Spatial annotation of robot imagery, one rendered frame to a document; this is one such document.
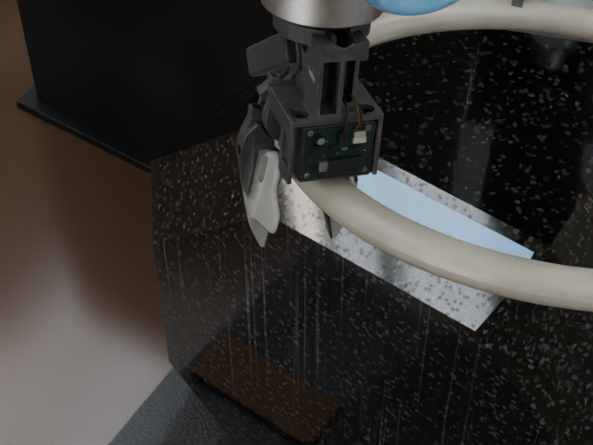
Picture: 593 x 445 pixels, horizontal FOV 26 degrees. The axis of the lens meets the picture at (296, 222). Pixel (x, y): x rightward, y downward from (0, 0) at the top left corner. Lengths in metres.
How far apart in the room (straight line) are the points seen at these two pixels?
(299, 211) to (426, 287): 0.18
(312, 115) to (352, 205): 0.07
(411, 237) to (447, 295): 0.50
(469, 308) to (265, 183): 0.46
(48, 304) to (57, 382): 0.17
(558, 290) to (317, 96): 0.21
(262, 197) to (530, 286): 0.23
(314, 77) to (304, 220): 0.58
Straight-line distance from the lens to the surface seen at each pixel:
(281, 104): 0.93
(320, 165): 0.94
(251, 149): 0.99
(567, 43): 1.61
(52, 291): 2.40
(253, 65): 1.03
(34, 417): 2.25
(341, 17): 0.89
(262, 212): 1.00
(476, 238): 1.40
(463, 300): 1.41
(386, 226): 0.92
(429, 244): 0.91
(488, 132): 1.48
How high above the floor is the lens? 1.89
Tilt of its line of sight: 50 degrees down
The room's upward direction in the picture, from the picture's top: straight up
